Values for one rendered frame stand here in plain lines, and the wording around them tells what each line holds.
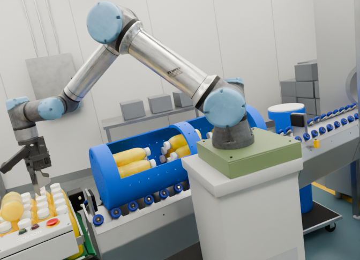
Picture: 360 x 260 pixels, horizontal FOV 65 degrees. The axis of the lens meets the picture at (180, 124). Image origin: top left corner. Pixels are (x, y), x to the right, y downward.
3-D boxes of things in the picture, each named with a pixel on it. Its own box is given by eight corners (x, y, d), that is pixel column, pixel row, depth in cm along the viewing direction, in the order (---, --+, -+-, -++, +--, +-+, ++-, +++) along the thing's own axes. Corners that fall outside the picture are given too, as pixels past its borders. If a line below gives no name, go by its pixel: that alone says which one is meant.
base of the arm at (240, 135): (263, 141, 97) (261, 113, 94) (226, 153, 91) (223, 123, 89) (238, 133, 110) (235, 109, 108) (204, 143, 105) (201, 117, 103)
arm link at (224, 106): (253, 96, 89) (115, -2, 91) (255, 105, 75) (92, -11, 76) (230, 126, 93) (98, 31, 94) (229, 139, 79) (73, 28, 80)
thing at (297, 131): (308, 136, 179) (306, 113, 175) (304, 138, 177) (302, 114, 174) (295, 134, 187) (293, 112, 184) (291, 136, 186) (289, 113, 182)
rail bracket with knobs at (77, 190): (88, 211, 137) (83, 192, 135) (73, 217, 134) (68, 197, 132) (84, 203, 145) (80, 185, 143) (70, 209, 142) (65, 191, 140)
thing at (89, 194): (100, 221, 120) (94, 194, 117) (95, 223, 119) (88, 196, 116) (96, 212, 128) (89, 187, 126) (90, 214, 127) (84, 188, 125)
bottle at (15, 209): (4, 200, 94) (5, 186, 110) (-3, 221, 93) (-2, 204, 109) (27, 203, 97) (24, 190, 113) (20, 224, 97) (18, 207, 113)
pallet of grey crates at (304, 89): (380, 133, 422) (378, 52, 397) (338, 146, 400) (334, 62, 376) (319, 122, 535) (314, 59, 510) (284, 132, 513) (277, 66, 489)
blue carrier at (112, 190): (269, 158, 153) (267, 107, 145) (113, 222, 114) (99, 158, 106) (234, 145, 177) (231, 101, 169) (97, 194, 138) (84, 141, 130)
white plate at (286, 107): (294, 101, 241) (294, 103, 241) (263, 107, 241) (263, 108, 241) (310, 105, 214) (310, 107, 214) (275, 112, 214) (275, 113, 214)
